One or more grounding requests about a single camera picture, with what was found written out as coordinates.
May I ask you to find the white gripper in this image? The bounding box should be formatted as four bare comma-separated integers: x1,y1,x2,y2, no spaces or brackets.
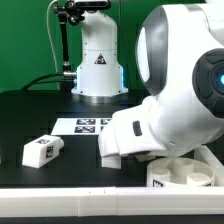
98,105,166,157

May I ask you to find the white round stool seat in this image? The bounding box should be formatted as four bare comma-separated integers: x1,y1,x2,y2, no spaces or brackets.
146,157,215,187

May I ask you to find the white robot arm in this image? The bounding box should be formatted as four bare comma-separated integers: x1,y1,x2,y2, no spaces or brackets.
98,0,224,157

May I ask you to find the white fiducial marker sheet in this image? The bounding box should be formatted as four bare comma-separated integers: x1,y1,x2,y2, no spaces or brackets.
51,118,111,136

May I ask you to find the white L-shaped obstacle fence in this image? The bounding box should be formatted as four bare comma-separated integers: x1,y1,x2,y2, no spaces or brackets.
0,146,224,218

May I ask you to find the black cable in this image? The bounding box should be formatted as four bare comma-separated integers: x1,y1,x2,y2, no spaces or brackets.
21,72,78,91

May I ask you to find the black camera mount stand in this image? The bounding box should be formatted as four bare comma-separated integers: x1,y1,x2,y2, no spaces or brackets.
54,0,111,92

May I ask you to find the white cable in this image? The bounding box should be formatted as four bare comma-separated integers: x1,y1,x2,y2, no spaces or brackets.
45,0,60,74

